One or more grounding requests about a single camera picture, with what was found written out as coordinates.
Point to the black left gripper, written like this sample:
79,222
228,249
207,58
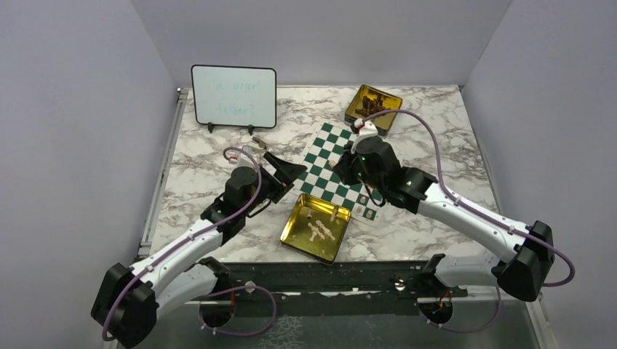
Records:
286,174

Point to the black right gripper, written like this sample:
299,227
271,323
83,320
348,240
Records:
343,167

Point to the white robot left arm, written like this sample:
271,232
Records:
132,299

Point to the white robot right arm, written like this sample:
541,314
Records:
520,256

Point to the gold tin white pieces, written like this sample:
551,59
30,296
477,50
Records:
295,233

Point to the pile of dark chess pieces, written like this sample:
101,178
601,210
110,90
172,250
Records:
367,105

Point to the gold tin dark pieces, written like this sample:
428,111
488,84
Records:
383,123

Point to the small tan clip object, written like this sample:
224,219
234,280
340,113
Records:
258,144

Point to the small whiteboard on stand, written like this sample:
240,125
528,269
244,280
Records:
234,96

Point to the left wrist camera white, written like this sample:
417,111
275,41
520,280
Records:
249,156

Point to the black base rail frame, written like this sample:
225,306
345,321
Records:
255,289

